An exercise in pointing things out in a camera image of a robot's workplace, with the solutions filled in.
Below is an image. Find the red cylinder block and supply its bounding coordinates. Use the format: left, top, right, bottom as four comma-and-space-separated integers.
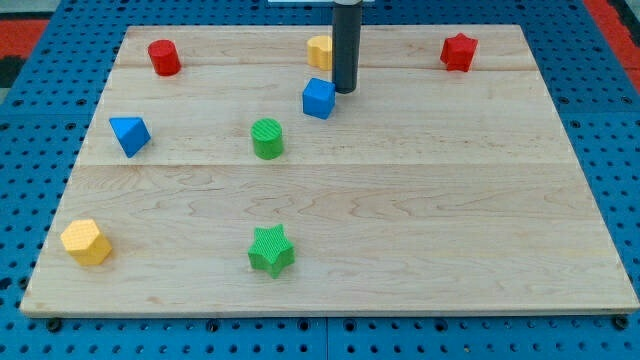
147, 39, 181, 76

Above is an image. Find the yellow heart block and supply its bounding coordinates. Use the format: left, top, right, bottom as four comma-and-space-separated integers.
306, 35, 333, 71

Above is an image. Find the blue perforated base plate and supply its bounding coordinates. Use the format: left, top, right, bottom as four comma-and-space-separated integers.
1, 0, 639, 359

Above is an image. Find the light wooden board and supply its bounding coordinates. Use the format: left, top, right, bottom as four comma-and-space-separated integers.
21, 25, 639, 318

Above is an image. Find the green cylinder block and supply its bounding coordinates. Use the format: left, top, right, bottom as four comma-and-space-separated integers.
250, 118, 284, 160

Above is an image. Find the green star block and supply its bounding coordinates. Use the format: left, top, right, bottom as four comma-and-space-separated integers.
247, 224, 295, 279

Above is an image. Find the blue cube block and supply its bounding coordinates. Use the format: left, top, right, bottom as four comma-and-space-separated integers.
302, 78, 335, 120

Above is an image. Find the blue triangular prism block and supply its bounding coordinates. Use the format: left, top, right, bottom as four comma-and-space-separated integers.
109, 117, 151, 158

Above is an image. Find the red star block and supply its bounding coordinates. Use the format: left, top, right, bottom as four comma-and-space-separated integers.
440, 33, 478, 72

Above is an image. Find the yellow hexagon block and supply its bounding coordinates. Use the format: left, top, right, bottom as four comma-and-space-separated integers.
60, 219, 112, 266

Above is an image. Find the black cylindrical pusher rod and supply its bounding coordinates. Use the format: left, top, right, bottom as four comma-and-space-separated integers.
332, 0, 363, 94

